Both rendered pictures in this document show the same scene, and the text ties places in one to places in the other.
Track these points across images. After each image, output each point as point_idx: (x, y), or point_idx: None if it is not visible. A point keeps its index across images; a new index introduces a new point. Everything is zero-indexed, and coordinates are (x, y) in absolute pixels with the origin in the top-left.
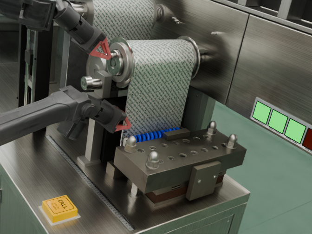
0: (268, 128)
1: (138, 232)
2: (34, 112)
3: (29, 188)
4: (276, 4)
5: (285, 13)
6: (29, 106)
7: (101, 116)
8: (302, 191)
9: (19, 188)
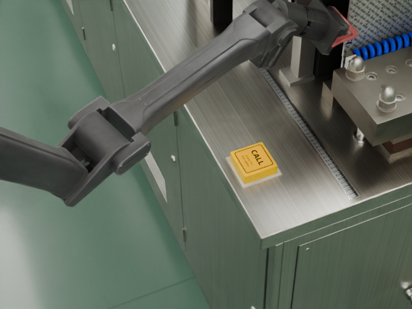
0: None
1: (362, 201)
2: (209, 62)
3: (213, 127)
4: None
5: None
6: (203, 52)
7: (309, 32)
8: None
9: (199, 127)
